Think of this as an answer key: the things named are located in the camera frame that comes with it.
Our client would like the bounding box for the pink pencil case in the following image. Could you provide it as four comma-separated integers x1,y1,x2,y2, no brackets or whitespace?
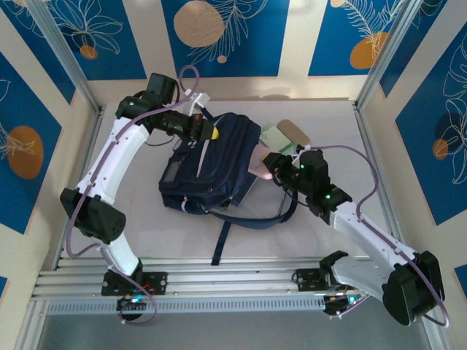
247,145,278,180

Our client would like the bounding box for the navy blue backpack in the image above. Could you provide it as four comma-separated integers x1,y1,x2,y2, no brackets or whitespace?
158,107,300,266

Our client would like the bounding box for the light green notebook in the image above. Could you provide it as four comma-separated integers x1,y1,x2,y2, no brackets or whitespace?
259,122,295,154

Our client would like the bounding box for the tan glasses case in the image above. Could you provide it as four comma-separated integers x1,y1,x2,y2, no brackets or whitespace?
276,119,312,146

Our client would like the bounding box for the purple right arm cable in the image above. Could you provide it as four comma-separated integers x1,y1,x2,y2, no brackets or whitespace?
312,144,450,329

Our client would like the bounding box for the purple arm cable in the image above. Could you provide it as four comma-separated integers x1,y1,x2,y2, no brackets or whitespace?
65,64,201,325
312,144,450,329

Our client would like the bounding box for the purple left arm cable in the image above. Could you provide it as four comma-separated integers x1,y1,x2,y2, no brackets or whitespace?
65,64,201,325

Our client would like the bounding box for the aluminium frame side rail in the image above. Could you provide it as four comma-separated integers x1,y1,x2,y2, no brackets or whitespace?
50,105,107,271
352,101,412,262

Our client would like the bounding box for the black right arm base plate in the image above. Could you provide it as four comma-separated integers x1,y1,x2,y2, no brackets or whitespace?
294,268,364,292

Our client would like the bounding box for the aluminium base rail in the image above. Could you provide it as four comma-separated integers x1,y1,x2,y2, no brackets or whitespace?
31,254,433,303

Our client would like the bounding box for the aluminium frame post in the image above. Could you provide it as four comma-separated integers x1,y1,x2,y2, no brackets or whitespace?
25,0,103,116
354,0,426,110

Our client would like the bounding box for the grey slotted cable duct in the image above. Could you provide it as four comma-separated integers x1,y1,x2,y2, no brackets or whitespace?
45,295,329,315

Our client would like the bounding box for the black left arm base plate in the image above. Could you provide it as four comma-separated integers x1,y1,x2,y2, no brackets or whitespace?
101,271,169,296

